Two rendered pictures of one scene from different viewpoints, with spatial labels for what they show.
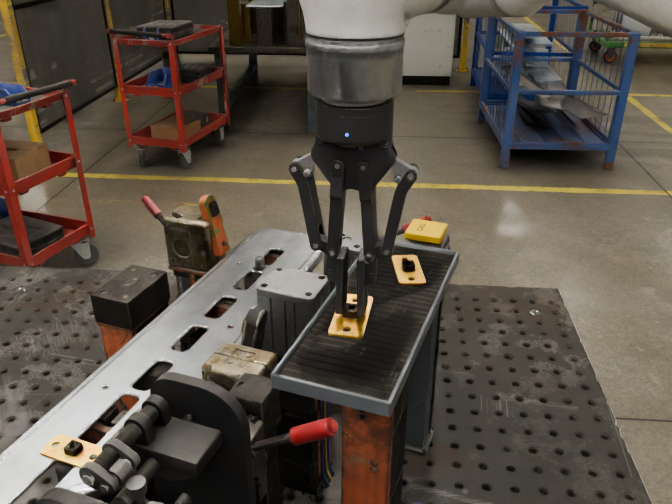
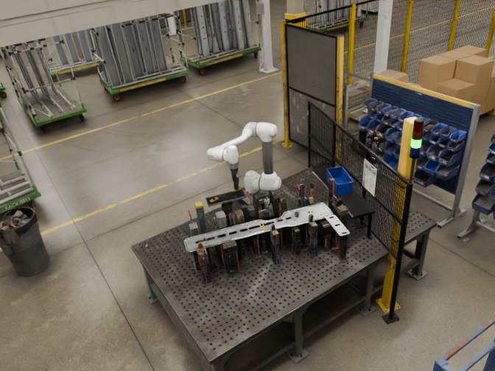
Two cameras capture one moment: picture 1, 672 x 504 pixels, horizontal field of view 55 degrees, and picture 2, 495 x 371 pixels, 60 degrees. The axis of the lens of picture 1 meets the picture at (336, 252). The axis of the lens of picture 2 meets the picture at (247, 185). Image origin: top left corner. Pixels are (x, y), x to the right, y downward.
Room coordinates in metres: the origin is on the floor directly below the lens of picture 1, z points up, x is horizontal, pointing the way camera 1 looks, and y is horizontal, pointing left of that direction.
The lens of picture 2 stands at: (2.46, 2.81, 3.44)
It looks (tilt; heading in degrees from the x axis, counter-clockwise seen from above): 33 degrees down; 235
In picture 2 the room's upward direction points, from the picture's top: 6 degrees counter-clockwise
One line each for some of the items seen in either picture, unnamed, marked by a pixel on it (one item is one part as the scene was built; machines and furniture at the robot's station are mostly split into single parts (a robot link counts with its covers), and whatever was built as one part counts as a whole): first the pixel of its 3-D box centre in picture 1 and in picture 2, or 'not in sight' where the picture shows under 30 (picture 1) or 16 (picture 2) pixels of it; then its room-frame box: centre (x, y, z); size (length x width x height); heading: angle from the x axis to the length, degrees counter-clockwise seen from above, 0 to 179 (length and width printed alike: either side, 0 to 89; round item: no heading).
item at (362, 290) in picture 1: (362, 282); not in sight; (0.61, -0.03, 1.26); 0.03 x 0.01 x 0.07; 169
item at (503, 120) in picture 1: (546, 83); not in sight; (4.99, -1.62, 0.47); 1.20 x 0.80 x 0.95; 177
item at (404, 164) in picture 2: not in sight; (398, 225); (-0.24, 1.17, 1.00); 0.18 x 0.18 x 2.00; 69
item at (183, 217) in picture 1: (199, 289); (205, 266); (1.23, 0.30, 0.88); 0.15 x 0.11 x 0.36; 69
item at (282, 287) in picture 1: (297, 386); (223, 232); (0.87, 0.07, 0.90); 0.13 x 0.10 x 0.41; 69
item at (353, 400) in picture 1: (379, 309); (225, 197); (0.71, -0.06, 1.16); 0.37 x 0.14 x 0.02; 159
